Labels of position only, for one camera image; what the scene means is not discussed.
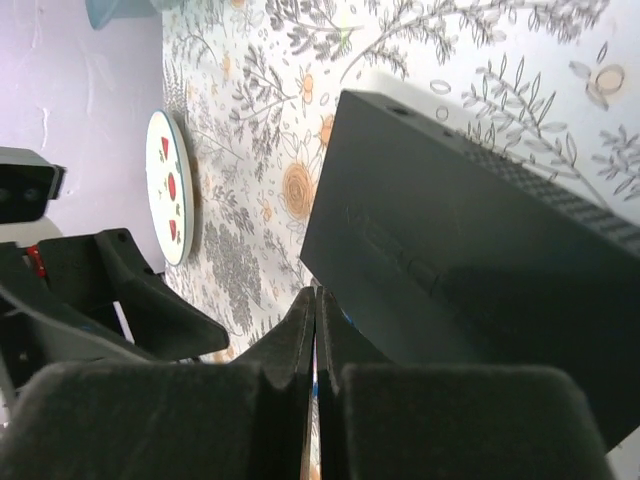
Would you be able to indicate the strawberry pattern plate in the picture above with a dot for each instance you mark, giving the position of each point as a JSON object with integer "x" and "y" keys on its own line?
{"x": 169, "y": 186}

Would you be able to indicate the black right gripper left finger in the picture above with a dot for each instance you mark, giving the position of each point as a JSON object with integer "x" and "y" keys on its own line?
{"x": 246, "y": 419}

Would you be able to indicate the floral table mat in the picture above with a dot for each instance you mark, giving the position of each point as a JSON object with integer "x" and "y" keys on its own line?
{"x": 553, "y": 85}

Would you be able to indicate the teal plastic tray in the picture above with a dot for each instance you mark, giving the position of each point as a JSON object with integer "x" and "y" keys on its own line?
{"x": 101, "y": 12}

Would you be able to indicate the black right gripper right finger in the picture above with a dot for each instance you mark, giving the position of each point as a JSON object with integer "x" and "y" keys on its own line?
{"x": 381, "y": 420}

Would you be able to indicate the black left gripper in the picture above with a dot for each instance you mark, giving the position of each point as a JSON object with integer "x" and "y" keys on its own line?
{"x": 57, "y": 301}

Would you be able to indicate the black network switch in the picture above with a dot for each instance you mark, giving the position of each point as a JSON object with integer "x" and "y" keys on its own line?
{"x": 440, "y": 250}

